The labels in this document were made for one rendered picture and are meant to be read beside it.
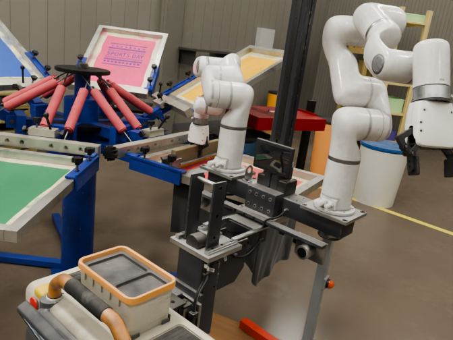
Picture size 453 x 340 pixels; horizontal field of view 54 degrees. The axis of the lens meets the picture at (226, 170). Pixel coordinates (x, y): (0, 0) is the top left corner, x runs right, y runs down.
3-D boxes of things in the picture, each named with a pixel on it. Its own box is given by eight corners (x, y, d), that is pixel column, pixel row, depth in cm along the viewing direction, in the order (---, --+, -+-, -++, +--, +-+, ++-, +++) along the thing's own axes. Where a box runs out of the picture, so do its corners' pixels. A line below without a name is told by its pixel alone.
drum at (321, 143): (317, 165, 634) (327, 115, 613) (346, 175, 606) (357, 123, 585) (300, 170, 600) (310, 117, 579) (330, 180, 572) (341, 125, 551)
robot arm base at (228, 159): (224, 177, 153) (229, 133, 148) (198, 166, 160) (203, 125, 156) (251, 171, 164) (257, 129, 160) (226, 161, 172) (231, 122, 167)
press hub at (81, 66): (120, 269, 302) (133, 68, 263) (73, 294, 268) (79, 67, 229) (79, 249, 320) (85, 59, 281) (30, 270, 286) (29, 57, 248)
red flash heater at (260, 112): (287, 119, 370) (290, 105, 367) (323, 133, 332) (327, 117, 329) (224, 118, 340) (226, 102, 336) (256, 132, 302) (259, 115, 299)
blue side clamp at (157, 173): (185, 183, 201) (187, 168, 199) (178, 185, 197) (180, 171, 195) (135, 166, 215) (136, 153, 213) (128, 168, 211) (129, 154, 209)
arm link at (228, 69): (243, 43, 178) (197, 37, 173) (262, 94, 151) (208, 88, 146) (235, 74, 187) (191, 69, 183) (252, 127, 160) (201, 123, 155)
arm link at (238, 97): (251, 131, 156) (258, 86, 151) (215, 128, 153) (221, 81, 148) (245, 125, 165) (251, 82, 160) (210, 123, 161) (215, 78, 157)
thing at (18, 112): (174, 139, 282) (176, 121, 278) (75, 161, 216) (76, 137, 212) (83, 115, 319) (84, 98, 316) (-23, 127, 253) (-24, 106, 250)
